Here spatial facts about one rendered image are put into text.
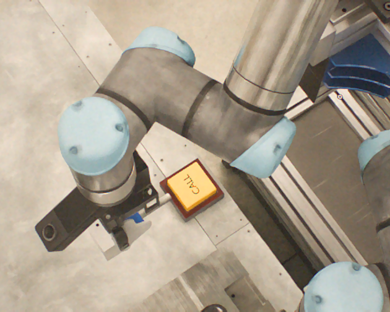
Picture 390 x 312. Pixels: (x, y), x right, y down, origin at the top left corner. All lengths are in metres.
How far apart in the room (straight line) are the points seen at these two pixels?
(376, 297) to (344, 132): 1.25
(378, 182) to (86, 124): 0.33
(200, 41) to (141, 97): 1.52
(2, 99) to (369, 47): 0.65
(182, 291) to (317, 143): 0.92
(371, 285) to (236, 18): 1.67
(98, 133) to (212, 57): 1.54
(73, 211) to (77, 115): 0.21
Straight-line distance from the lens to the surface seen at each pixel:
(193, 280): 1.19
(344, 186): 1.99
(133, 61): 0.88
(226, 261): 1.20
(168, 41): 0.89
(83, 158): 0.82
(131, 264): 1.29
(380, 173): 0.89
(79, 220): 1.01
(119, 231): 1.03
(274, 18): 0.79
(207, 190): 1.29
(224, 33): 2.39
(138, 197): 1.02
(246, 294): 1.22
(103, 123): 0.83
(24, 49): 1.47
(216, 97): 0.85
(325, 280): 0.82
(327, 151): 2.02
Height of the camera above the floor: 2.05
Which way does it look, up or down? 68 degrees down
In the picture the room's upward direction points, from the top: straight up
